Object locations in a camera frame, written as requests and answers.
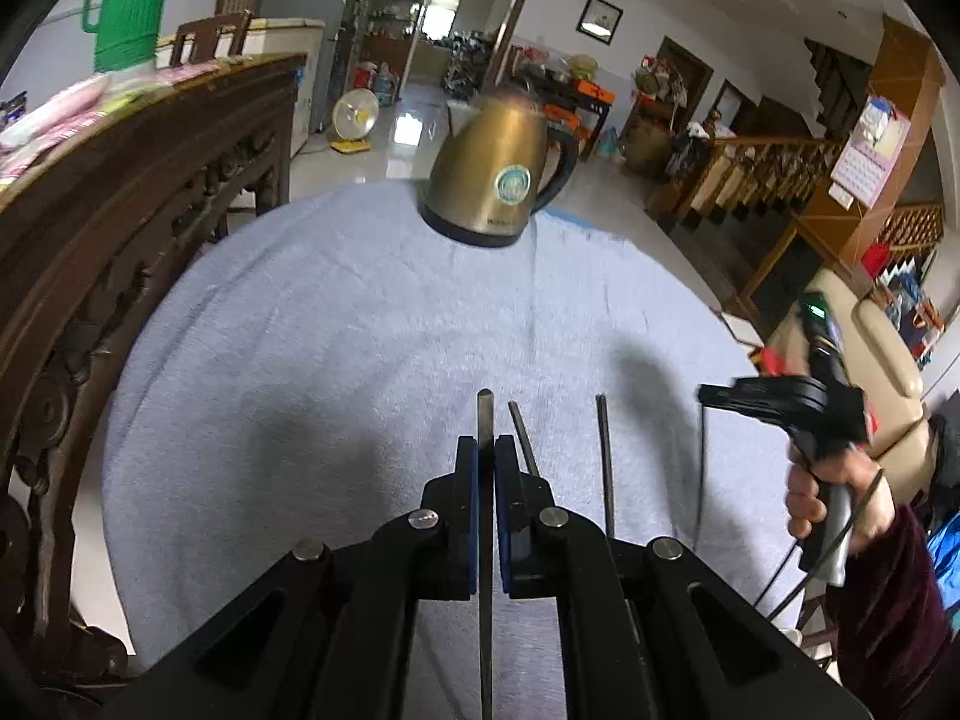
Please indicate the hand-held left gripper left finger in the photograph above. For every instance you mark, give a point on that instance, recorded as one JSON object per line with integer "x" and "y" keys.
{"x": 469, "y": 510}

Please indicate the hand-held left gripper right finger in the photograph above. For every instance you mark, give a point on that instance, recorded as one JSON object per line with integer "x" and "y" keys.
{"x": 504, "y": 510}

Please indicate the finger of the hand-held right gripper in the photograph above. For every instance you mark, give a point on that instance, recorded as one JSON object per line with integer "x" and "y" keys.
{"x": 757, "y": 397}

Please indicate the person's right forearm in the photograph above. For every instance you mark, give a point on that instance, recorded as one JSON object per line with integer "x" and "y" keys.
{"x": 892, "y": 615}

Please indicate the person's right hand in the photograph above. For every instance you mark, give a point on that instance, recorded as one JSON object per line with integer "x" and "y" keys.
{"x": 806, "y": 495}

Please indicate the beige sofa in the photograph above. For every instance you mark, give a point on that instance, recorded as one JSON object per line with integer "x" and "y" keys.
{"x": 877, "y": 345}

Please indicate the person's blue clothing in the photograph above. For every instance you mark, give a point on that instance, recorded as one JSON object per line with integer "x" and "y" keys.
{"x": 946, "y": 555}

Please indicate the grey tablecloth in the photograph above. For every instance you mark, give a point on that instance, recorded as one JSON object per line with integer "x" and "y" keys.
{"x": 337, "y": 352}

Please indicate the wooden stair railing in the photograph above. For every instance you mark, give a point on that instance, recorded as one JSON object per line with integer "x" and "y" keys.
{"x": 750, "y": 172}

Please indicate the blue table cover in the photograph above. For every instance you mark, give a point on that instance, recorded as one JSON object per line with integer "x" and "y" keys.
{"x": 577, "y": 219}

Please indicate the gold electric kettle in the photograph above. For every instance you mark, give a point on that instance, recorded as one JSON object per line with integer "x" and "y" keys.
{"x": 487, "y": 165}

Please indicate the dark wooden side table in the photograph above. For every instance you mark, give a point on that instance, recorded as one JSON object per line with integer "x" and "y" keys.
{"x": 577, "y": 101}

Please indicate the yellow floor fan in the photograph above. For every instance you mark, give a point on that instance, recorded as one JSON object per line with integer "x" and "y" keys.
{"x": 356, "y": 116}

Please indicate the clear water jug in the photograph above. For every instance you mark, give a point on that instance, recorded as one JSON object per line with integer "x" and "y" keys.
{"x": 385, "y": 86}

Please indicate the carved wooden sideboard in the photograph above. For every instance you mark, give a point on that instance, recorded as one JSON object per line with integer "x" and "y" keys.
{"x": 112, "y": 240}

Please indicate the shelf rack with goods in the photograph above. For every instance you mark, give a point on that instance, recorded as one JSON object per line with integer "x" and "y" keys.
{"x": 375, "y": 7}

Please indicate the wooden chair back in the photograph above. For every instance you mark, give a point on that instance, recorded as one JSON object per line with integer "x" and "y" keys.
{"x": 206, "y": 37}

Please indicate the pile of snack packets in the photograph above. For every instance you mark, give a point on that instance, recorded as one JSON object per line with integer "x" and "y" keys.
{"x": 75, "y": 112}

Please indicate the green thermos flask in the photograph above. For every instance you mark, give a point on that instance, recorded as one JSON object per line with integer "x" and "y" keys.
{"x": 131, "y": 7}

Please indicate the pink wall calendar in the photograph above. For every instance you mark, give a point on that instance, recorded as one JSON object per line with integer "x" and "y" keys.
{"x": 870, "y": 157}

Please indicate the framed wall picture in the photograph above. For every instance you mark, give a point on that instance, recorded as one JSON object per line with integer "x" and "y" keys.
{"x": 600, "y": 19}

